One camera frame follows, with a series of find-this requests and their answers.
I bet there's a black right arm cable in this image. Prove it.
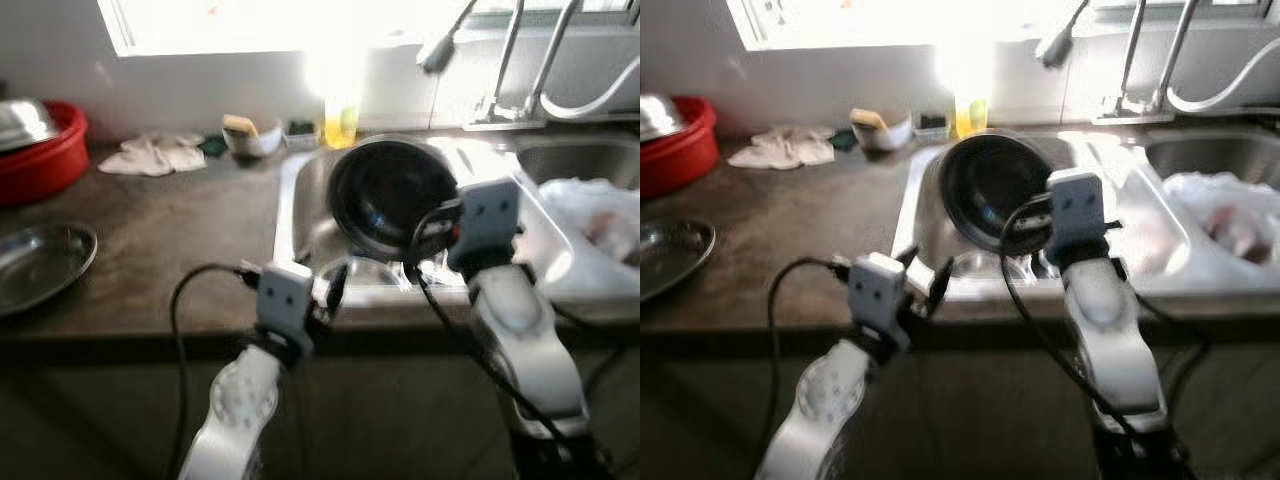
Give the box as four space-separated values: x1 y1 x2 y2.
997 193 1146 443
404 198 606 453

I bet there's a white window frame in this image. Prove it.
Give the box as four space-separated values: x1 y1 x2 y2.
727 0 1280 52

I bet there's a yellow dish soap bottle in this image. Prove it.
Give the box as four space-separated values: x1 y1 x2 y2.
953 92 990 140
322 95 360 150

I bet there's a steel lid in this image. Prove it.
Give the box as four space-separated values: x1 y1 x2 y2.
0 97 60 154
640 94 685 142

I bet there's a grey sprayer head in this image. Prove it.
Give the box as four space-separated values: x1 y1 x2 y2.
417 0 482 75
1035 0 1092 69

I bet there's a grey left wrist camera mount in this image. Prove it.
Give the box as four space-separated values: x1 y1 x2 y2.
256 262 316 337
848 252 908 332

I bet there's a white bowl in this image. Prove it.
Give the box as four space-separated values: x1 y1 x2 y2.
851 114 914 154
223 120 284 160

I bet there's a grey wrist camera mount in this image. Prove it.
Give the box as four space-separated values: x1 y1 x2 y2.
1045 168 1114 264
447 178 523 272
848 252 908 332
256 262 316 337

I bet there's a stainless steel sink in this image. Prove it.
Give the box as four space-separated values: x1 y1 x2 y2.
890 126 1280 300
272 133 641 307

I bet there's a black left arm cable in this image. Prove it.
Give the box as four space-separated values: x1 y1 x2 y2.
167 261 264 480
764 256 852 480

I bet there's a wide steel bowl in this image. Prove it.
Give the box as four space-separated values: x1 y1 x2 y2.
320 255 407 287
950 250 1014 280

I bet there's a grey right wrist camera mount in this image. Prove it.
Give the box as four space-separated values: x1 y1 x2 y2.
447 178 523 272
1045 168 1114 264

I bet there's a red plastic basin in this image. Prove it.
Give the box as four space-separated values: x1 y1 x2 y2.
640 96 720 200
0 100 90 207

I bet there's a white plastic bag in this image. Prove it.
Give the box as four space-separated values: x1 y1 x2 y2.
1160 172 1280 287
537 178 641 297

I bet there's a chrome faucet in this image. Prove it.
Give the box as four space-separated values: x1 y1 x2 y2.
1092 0 1280 127
464 0 641 132

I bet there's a white cloth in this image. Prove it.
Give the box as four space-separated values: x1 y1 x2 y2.
98 133 209 179
727 127 837 172

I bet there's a dark cabinet front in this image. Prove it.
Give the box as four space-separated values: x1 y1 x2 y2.
640 335 1280 480
0 340 641 480

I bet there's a steel pot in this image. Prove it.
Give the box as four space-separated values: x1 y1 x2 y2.
327 138 464 264
938 130 1064 257

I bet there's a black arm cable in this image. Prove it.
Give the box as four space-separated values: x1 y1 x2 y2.
167 261 264 480
997 193 1146 443
764 256 852 480
404 198 606 453

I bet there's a steel plate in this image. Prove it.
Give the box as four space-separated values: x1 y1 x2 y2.
640 218 718 302
0 222 99 320

